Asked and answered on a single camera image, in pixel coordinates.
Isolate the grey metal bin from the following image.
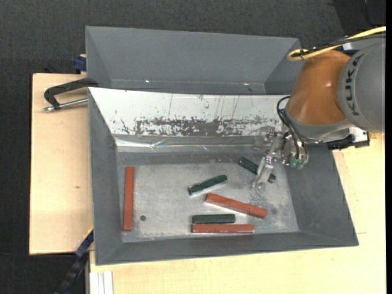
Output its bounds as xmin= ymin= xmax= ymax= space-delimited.
xmin=85 ymin=25 xmax=360 ymax=266

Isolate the red-brown flat block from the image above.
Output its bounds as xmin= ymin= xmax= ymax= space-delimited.
xmin=204 ymin=192 xmax=268 ymax=219
xmin=190 ymin=224 xmax=255 ymax=234
xmin=122 ymin=166 xmax=135 ymax=232

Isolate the black cylinder on white bracket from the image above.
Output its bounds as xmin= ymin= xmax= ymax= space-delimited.
xmin=326 ymin=127 xmax=371 ymax=151

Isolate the dark green flat block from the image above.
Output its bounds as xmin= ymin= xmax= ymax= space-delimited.
xmin=238 ymin=156 xmax=277 ymax=184
xmin=187 ymin=174 xmax=228 ymax=196
xmin=192 ymin=213 xmax=236 ymax=225

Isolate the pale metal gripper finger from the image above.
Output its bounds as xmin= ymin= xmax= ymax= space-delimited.
xmin=260 ymin=157 xmax=276 ymax=186
xmin=252 ymin=156 xmax=271 ymax=186

